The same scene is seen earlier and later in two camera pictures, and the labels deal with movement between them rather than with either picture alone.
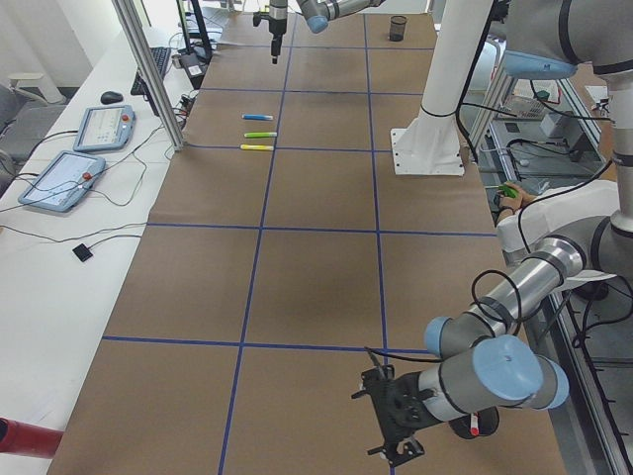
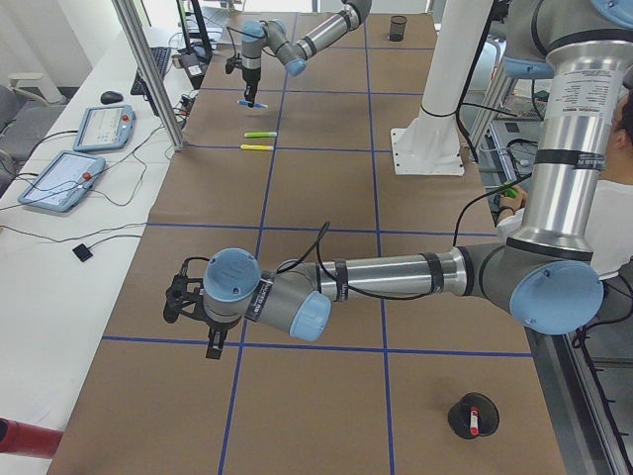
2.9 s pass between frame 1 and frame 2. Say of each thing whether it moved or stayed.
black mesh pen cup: stayed
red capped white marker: stayed
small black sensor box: stayed
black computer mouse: stayed
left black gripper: moved
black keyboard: stayed
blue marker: moved
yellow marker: stayed
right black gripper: moved
